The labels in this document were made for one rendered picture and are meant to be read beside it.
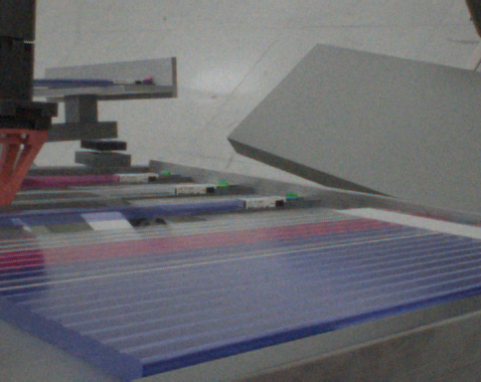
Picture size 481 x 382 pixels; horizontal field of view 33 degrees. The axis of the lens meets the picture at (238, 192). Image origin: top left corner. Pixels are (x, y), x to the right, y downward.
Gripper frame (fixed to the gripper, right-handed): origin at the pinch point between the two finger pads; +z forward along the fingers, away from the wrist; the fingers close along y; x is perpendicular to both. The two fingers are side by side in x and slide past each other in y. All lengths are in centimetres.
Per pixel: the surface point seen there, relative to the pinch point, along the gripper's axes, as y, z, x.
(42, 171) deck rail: -18.9, 0.0, 16.0
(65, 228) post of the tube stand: -41, 12, 34
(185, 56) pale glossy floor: -159, -25, 158
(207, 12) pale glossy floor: -168, -44, 175
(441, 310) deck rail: 48.0, -0.2, -0.1
